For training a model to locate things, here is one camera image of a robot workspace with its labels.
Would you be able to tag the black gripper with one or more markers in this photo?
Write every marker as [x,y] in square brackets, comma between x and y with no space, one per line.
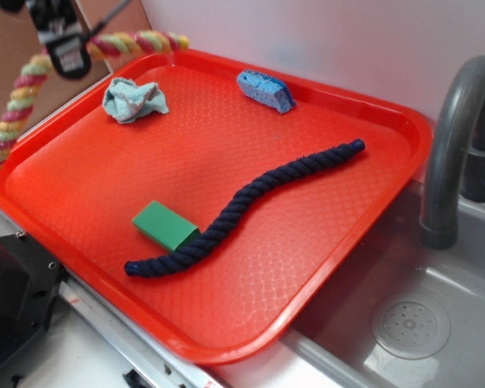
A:
[57,25]

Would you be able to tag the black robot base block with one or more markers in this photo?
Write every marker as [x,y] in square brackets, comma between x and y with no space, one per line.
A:
[30,277]

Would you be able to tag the light blue crumpled cloth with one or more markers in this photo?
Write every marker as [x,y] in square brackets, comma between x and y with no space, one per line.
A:
[126,102]

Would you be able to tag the green rectangular block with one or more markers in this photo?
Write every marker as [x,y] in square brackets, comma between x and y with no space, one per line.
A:
[165,227]

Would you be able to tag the red plastic tray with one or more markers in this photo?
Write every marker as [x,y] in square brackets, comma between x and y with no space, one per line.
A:
[76,183]

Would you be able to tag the blue sponge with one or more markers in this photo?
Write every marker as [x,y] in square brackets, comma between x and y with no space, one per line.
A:
[266,90]

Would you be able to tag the grey curved faucet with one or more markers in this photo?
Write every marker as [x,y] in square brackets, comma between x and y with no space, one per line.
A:
[456,164]

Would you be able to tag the grey plastic sink basin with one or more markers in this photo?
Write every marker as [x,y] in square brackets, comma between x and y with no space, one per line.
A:
[333,331]

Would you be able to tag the round sink drain cover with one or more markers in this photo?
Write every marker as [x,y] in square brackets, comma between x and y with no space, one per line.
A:
[410,326]

